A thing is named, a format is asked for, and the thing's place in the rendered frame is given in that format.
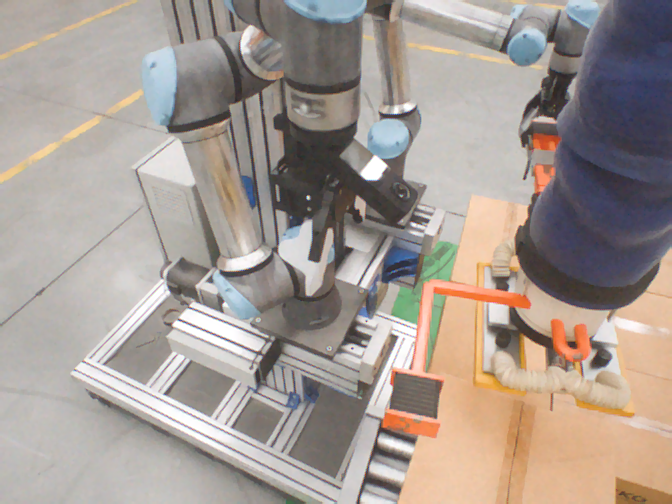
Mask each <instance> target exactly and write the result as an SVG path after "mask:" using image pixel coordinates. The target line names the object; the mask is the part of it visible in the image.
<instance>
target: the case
mask: <svg viewBox="0 0 672 504"><path fill-rule="evenodd" d="M438 376H442V377H445V381H444V384H443V388H442V391H441V394H440V399H439V411H438V419H440V420H441V427H440V430H439V433H438V436H437V438H435V439H434V438H430V437H425V436H421V435H419V436H418V439H417V442H416V445H415V448H414V451H413V456H412V459H411V462H410V465H409V468H407V471H406V475H405V478H404V482H403V485H402V488H401V491H400V495H399V498H398V501H397V504H616V434H613V433H610V432H608V431H604V430H601V429H598V428H595V426H593V425H590V424H587V423H584V422H581V421H579V420H575V419H572V418H569V417H566V416H564V415H561V414H558V413H555V412H552V411H550V410H546V409H543V408H540V407H537V406H535V405H532V404H529V403H526V402H523V401H521V400H517V399H514V398H511V396H508V395H506V394H503V393H500V392H497V391H495V390H490V389H485V388H480V387H475V386H474V384H473V383H471V382H468V381H466V380H462V379H459V378H456V377H453V376H451V375H448V374H445V373H442V372H439V373H438Z"/></svg>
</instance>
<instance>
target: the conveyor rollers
mask: <svg viewBox="0 0 672 504"><path fill-rule="evenodd" d="M376 441H377V444H376V448H378V449H382V450H385V451H388V453H391V454H394V455H397V456H400V457H403V458H406V459H409V460H411V459H412V456H413V451H414V448H415V445H416V443H415V442H412V441H409V440H405V439H402V438H399V437H396V436H393V435H390V434H387V433H384V432H381V433H379V437H377V440H376ZM368 469H369V472H368V477H371V478H374V479H377V480H379V482H383V483H386V484H389V485H391V486H394V487H397V488H400V489H401V488H402V485H403V482H404V478H405V475H406V471H405V470H402V469H399V468H397V467H394V466H391V465H388V464H385V463H382V462H378V461H376V460H372V462H371V465H369V468H368ZM359 500H360V504H397V501H395V500H392V499H389V498H387V497H384V496H380V495H378V494H375V493H372V492H369V491H367V490H363V493H362V496H360V499H359Z"/></svg>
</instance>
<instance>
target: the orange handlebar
mask: <svg viewBox="0 0 672 504"><path fill-rule="evenodd" d="M532 141H533V145H534V149H538V150H540V143H539V140H538V139H534V140H532ZM555 150H556V148H555V142H554V141H549V142H547V143H546V151H555ZM534 176H535V182H534V191H535V193H536V191H537V190H542V189H543V188H544V187H545V185H546V184H548V183H549V182H550V180H551V179H552V178H553V177H554V167H553V168H551V175H544V173H543V167H542V166H541V165H536V166H534ZM433 293H436V294H442V295H448V296H453V297H459V298H466V299H472V300H478V301H483V302H489V303H496V304H502V305H507V306H513V307H520V308H526V309H530V307H531V305H532V304H531V302H530V300H529V299H528V298H527V296H526V295H524V296H522V295H521V294H517V293H511V292H505V291H499V290H493V289H486V288H480V287H474V286H469V284H463V283H456V282H450V281H444V280H438V279H430V280H429V282H424V283H423V288H422V295H421V302H420V309H419V317H418V324H417V331H416V339H415V347H414V354H413V361H412V369H411V371H416V372H421V373H424V371H425V361H426V352H427V344H428V334H429V326H430V317H431V307H432V299H433ZM551 327H552V336H553V346H554V348H555V351H556V352H557V353H558V354H559V356H561V357H562V358H564V359H566V360H569V361H573V362H581V361H584V360H586V359H587V358H588V357H589V356H590V352H591V348H590V343H589V336H588V330H587V325H586V324H578V325H575V326H574V328H573V329H574V336H575V344H576V350H575V349H570V348H569V347H567V345H566V336H565V329H564V323H563V322H562V321H561V320H558V319H553V320H552V321H551Z"/></svg>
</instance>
